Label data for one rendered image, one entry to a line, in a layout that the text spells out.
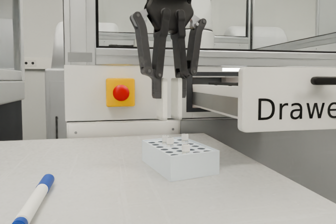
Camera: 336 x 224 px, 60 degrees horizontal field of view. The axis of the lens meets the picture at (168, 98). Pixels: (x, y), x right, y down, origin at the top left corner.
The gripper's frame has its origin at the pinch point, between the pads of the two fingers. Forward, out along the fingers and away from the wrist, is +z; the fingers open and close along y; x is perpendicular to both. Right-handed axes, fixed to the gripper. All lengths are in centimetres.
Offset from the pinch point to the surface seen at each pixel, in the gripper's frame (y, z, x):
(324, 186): 63, 30, 18
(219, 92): 15.8, -0.6, 8.5
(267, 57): 41.7, -9.8, 22.1
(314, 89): 24.2, -1.5, -8.5
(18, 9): -28, -40, 130
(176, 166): -2.1, 9.2, -7.4
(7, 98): -32, 5, 104
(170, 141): -0.1, 7.1, -0.7
